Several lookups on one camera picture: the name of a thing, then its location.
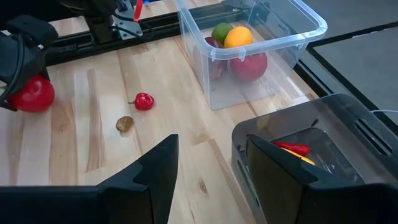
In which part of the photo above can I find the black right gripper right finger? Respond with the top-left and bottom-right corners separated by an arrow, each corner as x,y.
247,134 -> 398,224

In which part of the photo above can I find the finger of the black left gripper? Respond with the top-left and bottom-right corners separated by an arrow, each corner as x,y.
37,49 -> 51,79
0,90 -> 18,111

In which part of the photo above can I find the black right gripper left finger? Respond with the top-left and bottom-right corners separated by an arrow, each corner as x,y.
0,134 -> 180,224

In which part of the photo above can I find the red chili pepper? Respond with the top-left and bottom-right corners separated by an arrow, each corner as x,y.
272,140 -> 311,157

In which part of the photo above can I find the small brown potato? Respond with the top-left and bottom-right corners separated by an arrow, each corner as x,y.
115,116 -> 135,133

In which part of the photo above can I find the small red bell pepper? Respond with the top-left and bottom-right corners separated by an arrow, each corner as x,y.
127,92 -> 155,111

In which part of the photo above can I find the dark maroon plum fruit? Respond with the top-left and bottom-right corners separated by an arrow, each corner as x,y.
203,36 -> 229,80

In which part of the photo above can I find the orange fruit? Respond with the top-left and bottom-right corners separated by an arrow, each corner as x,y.
223,26 -> 253,49

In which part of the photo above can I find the gray plastic bin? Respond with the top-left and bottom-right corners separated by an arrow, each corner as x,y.
231,93 -> 398,224

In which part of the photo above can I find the clear plastic bin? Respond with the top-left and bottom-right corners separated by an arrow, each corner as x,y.
174,0 -> 328,110

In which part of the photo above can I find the silver metal bracket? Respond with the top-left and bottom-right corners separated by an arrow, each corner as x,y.
111,9 -> 144,41

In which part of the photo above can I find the small red strap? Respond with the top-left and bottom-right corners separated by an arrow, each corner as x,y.
133,0 -> 144,23

